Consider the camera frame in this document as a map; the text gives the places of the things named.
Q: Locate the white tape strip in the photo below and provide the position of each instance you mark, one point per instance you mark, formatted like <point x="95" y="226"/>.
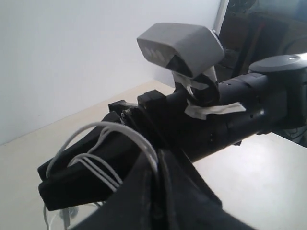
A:
<point x="202" y="96"/>

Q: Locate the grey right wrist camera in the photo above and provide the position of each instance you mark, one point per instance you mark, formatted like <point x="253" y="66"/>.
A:
<point x="186" y="49"/>

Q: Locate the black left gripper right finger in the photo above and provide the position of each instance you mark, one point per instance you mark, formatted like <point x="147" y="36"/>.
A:
<point x="187" y="207"/>

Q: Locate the dark background shelving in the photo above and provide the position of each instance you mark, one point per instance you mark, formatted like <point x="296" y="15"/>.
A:
<point x="266" y="36"/>

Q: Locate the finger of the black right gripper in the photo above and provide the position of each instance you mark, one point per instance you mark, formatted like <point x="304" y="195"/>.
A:
<point x="75" y="185"/>

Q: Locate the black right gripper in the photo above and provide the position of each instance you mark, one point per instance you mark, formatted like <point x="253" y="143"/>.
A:
<point x="150" y="116"/>

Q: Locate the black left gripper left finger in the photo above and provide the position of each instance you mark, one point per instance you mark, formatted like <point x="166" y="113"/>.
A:
<point x="136" y="205"/>

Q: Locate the clear plastic hinged case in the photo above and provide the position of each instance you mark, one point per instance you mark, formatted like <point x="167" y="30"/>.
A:
<point x="66" y="219"/>

